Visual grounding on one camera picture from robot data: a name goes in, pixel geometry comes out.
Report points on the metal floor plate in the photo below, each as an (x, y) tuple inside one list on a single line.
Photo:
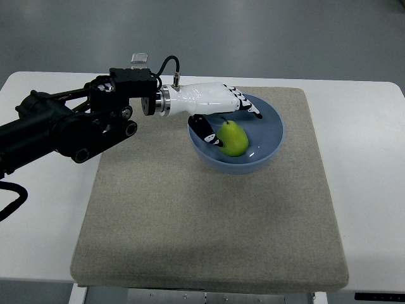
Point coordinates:
[(139, 58), (138, 67)]

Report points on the black table control panel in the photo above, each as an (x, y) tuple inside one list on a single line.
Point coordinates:
[(393, 297)]

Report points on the green pear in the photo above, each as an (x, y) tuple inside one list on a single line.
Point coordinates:
[(234, 139)]

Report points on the upper metal floor plate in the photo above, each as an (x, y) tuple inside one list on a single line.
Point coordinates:
[(139, 58)]

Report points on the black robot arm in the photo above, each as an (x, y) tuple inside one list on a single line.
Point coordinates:
[(82, 123)]

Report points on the grey fabric mat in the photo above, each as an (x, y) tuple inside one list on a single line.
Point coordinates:
[(158, 217)]

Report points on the metal table frame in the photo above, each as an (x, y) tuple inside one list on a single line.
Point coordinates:
[(123, 295)]

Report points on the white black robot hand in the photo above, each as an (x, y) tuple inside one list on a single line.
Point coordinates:
[(200, 100)]

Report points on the lower metal floor plate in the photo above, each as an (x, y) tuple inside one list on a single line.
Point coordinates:
[(138, 67)]

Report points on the blue bowl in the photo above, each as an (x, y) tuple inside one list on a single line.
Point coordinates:
[(265, 137)]

